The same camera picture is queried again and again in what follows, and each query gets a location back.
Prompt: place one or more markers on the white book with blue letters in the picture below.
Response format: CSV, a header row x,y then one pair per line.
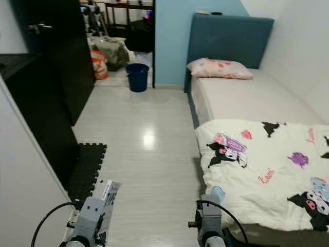
x,y
110,198

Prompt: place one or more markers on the pink pillow with orange spots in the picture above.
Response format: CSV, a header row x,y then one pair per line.
x,y
220,69

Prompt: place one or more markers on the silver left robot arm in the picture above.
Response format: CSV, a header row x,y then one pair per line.
x,y
78,243

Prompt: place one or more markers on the black foam floor mat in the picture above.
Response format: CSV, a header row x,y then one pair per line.
x,y
88,172

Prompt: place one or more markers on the white furniture panel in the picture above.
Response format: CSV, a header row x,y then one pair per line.
x,y
25,195

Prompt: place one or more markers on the cream cartoon print quilt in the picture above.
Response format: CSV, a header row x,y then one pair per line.
x,y
267,154

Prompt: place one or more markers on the mattress with beige sheet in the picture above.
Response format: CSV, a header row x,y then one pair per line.
x,y
252,100

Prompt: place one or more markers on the black low cabinet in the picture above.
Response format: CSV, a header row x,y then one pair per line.
x,y
41,113

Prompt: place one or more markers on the round blue waste bin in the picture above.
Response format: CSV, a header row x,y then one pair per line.
x,y
137,78

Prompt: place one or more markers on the orange and white bag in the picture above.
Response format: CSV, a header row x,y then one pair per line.
x,y
97,66

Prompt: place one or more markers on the black door leaf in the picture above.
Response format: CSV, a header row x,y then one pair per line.
x,y
67,62

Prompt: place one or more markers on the teal upholstered headboard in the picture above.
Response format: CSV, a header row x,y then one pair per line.
x,y
231,41

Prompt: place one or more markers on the bulky beige sack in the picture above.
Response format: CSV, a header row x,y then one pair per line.
x,y
113,51

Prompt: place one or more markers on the large black fabric case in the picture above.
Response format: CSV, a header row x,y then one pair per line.
x,y
140,38

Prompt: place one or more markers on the red and colourful gadget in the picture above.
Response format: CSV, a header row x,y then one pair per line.
x,y
148,15

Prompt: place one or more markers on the dark brown table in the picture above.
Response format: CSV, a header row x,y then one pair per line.
x,y
128,5

